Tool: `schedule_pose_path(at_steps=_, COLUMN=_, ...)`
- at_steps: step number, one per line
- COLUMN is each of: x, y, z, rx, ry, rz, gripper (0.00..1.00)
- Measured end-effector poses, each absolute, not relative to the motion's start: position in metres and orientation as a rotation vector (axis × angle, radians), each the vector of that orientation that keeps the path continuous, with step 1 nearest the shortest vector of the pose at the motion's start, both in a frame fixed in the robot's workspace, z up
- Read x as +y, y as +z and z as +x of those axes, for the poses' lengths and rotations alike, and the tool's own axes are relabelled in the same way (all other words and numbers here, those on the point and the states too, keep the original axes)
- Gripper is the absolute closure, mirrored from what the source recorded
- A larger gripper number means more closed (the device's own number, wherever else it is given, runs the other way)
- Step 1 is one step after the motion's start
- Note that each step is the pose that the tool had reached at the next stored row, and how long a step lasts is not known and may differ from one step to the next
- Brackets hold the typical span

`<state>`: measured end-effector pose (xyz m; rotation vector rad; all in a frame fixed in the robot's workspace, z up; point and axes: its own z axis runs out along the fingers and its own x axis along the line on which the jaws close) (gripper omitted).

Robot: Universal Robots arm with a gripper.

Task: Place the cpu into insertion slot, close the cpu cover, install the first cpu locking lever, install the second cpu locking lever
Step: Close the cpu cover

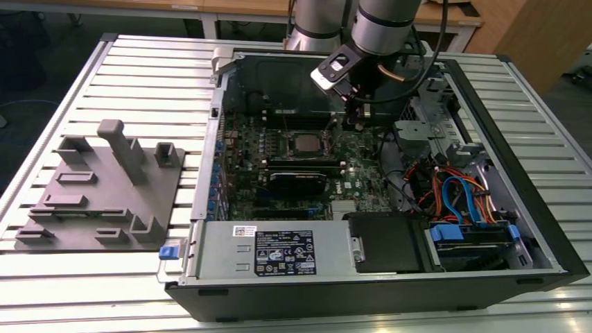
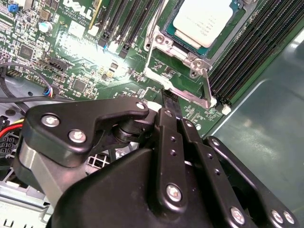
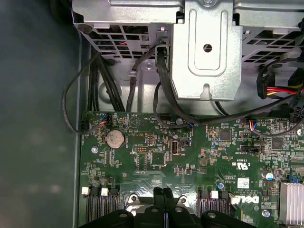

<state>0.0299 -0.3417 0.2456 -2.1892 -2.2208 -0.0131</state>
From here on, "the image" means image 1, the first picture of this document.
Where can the silver-topped CPU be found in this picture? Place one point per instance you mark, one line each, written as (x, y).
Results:
(305, 141)

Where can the black RAM slot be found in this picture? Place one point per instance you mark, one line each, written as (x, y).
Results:
(305, 162)
(277, 123)
(277, 118)
(305, 170)

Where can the CPU socket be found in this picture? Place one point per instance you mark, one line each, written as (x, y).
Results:
(291, 154)

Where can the black expansion slot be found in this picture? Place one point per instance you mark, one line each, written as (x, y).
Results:
(287, 215)

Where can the silver metal disk bay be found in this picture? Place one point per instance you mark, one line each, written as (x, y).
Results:
(411, 133)

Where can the green motherboard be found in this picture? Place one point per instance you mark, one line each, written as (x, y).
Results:
(365, 187)

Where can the black graphics card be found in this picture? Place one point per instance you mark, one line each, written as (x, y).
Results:
(296, 184)

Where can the silver chipset heatsink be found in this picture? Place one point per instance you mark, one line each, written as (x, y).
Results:
(341, 206)

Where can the wooden cabinet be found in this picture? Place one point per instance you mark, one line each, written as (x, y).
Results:
(532, 34)

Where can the black plastic shroud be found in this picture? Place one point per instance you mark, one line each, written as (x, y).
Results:
(388, 243)

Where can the blue disk carrier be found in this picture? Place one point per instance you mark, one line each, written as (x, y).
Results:
(445, 233)

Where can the silver power supply unit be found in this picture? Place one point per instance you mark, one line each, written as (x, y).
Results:
(221, 249)

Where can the black open PC case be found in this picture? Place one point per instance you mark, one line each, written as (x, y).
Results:
(324, 298)

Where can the blue case latch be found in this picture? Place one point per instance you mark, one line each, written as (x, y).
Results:
(167, 253)

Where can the grey parts rack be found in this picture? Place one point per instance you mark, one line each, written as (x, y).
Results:
(105, 208)

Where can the white-rimmed wrist camera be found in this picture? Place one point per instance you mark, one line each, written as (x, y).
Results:
(331, 71)

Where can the wooden desk white frame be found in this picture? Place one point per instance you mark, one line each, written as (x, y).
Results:
(457, 15)
(92, 2)

